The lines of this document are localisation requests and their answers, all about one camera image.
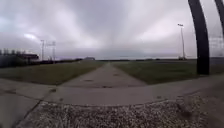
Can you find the tall floodlight mast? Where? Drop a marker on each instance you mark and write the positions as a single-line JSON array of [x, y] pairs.
[[182, 43]]

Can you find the pole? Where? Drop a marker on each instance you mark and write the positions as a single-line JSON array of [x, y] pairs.
[[53, 51], [42, 50]]

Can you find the dark low building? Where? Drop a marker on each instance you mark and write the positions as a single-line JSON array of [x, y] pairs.
[[30, 56]]

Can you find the grass field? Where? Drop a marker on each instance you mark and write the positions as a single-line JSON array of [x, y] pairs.
[[160, 70], [50, 71]]

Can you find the grey concrete path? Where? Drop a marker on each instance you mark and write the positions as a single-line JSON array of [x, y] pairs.
[[104, 78]]

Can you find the dark curved post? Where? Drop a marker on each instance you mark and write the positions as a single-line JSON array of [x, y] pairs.
[[221, 13], [202, 40]]

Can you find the small distant building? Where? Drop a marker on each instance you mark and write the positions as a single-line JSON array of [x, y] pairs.
[[89, 58]]

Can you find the grey gravel strip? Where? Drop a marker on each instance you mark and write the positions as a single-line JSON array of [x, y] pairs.
[[116, 116]]

